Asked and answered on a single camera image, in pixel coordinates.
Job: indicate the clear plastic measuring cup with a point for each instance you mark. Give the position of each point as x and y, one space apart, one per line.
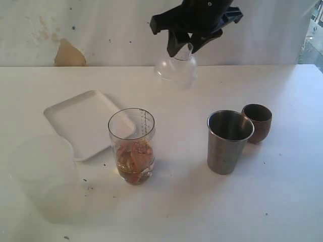
131 131

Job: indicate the brown wooden cup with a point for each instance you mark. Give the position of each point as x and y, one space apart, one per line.
261 118

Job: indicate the stainless steel cup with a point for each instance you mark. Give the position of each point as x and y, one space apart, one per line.
228 133

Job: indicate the clear dome lid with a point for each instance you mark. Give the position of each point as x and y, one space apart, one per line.
178 72

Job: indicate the white rectangular tray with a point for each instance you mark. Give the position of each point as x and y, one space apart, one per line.
83 121

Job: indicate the translucent plastic container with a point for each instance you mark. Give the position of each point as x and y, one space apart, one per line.
45 170

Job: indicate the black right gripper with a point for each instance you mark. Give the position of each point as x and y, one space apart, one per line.
194 17

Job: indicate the brown chunks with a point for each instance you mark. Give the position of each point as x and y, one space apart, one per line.
135 162

